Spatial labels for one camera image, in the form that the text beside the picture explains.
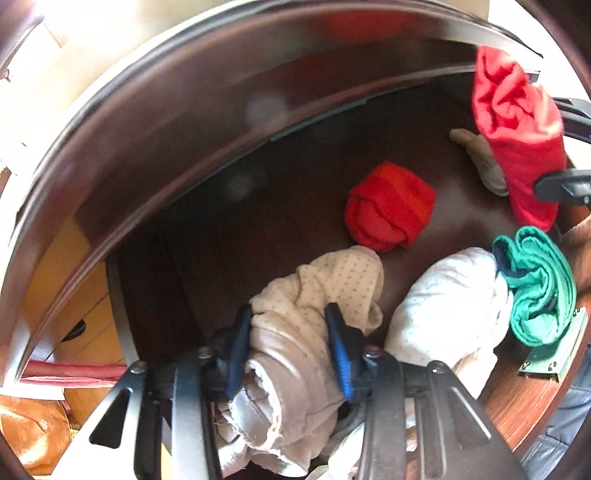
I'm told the bright red underwear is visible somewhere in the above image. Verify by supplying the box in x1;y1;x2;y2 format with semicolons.
472;46;567;232

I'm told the beige dotted underwear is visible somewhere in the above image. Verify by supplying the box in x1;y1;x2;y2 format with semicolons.
215;246;385;477

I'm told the light blue dotted underwear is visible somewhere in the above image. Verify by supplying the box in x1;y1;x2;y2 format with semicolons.
317;246;515;480

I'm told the green underwear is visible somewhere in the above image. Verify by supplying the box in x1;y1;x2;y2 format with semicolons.
492;226;577;348

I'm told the rolled red underwear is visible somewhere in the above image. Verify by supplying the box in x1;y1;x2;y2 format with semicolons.
344;161;437;253

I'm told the wooden drawer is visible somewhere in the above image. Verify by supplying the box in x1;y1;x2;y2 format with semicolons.
107;75;517;362

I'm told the person's right hand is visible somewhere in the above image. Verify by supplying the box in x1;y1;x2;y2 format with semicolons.
559;217;591;296

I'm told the cream sock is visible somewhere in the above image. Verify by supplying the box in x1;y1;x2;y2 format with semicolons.
449;128;509;197

